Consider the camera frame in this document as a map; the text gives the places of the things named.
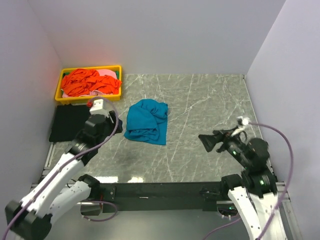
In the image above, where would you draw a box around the green garment in bin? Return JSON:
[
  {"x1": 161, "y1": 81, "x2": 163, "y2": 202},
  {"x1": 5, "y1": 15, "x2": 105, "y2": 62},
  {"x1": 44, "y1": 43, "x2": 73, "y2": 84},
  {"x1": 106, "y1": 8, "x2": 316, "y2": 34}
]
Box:
[{"x1": 62, "y1": 70, "x2": 120, "y2": 79}]

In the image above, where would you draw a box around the teal t shirt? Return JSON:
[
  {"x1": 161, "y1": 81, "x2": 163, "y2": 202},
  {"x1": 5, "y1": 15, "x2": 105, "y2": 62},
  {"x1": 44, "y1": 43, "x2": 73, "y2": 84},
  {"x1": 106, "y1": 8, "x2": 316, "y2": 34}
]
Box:
[{"x1": 124, "y1": 99, "x2": 169, "y2": 146}]

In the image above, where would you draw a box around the orange t shirt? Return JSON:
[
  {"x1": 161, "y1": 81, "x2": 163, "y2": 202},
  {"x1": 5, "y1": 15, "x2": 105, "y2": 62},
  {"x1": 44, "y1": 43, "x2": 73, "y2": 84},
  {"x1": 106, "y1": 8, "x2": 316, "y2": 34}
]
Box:
[{"x1": 60, "y1": 68, "x2": 123, "y2": 97}]

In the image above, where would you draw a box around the yellow plastic bin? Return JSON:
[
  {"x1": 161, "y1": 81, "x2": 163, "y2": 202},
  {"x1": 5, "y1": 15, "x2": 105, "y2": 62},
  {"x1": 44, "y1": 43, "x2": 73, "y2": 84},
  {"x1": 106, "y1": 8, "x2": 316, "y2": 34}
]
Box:
[{"x1": 55, "y1": 65, "x2": 122, "y2": 105}]

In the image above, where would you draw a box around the black base beam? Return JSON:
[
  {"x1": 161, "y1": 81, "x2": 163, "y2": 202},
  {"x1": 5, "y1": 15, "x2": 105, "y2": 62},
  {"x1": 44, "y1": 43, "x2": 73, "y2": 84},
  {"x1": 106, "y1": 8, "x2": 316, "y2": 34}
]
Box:
[{"x1": 84, "y1": 180, "x2": 242, "y2": 211}]

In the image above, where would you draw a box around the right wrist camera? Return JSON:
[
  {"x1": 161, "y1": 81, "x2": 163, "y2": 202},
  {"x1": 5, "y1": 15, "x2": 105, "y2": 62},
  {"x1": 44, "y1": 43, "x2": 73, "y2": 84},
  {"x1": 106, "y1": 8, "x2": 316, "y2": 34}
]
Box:
[{"x1": 231, "y1": 116, "x2": 251, "y2": 137}]

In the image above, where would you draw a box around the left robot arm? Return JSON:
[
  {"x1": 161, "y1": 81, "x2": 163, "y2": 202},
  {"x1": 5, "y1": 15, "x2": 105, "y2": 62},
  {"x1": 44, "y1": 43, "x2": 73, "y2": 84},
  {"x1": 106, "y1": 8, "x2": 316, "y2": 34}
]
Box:
[{"x1": 5, "y1": 111, "x2": 123, "y2": 240}]

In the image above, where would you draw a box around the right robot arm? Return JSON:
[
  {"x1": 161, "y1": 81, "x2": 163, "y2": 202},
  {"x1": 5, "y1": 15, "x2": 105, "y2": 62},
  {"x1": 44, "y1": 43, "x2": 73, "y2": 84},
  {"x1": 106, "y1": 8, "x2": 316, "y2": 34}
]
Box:
[{"x1": 198, "y1": 128, "x2": 287, "y2": 240}]

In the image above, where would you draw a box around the black folded t shirt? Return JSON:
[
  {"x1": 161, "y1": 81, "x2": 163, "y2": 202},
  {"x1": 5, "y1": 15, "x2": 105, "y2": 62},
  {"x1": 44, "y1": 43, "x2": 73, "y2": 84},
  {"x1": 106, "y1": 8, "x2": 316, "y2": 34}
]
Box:
[{"x1": 49, "y1": 104, "x2": 90, "y2": 143}]

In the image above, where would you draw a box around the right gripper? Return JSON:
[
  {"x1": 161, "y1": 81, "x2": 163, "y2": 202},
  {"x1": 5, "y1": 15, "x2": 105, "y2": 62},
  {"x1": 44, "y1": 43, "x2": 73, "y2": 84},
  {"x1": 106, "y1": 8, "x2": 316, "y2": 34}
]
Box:
[{"x1": 197, "y1": 124, "x2": 251, "y2": 166}]

